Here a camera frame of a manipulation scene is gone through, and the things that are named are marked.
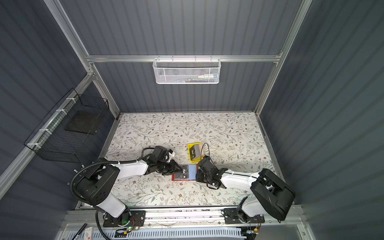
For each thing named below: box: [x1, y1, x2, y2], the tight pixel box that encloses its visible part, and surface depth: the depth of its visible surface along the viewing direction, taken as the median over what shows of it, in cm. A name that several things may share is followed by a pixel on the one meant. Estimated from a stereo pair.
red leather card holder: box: [171, 164, 197, 181], surface depth 90 cm
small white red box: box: [84, 226, 94, 240], surface depth 71 cm
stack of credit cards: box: [189, 144, 201, 161], surface depth 96 cm
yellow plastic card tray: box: [187, 142, 205, 163], surface depth 96 cm
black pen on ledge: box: [71, 223, 87, 240], surface depth 71 cm
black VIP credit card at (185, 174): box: [176, 164, 189, 179], surface depth 90 cm
